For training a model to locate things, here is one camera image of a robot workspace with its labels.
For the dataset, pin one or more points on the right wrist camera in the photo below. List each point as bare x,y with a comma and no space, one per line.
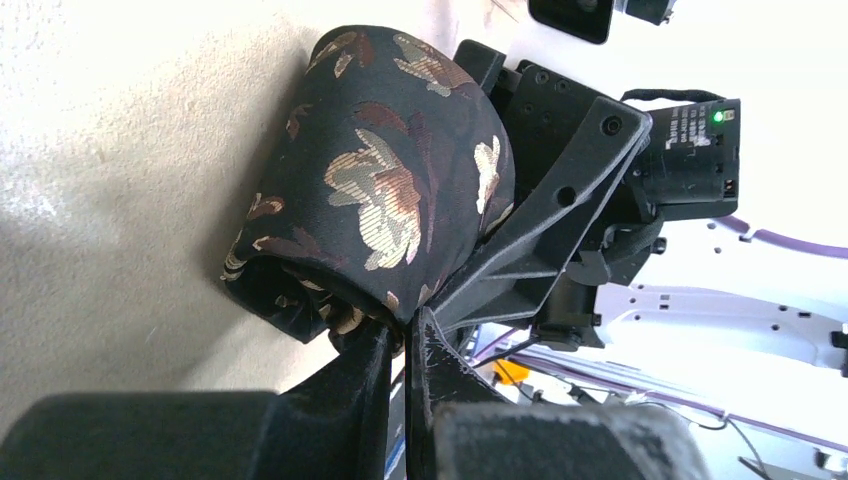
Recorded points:
590,20

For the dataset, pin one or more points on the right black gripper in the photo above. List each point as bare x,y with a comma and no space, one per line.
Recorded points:
541,268

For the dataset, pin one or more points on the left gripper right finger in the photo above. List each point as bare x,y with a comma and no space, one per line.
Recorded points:
459,427

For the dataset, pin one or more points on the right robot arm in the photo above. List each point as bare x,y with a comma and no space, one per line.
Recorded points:
624,233

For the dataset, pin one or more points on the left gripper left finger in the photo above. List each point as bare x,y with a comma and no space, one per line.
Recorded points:
333,425

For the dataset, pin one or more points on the black floral tie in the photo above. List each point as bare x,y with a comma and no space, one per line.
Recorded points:
392,168

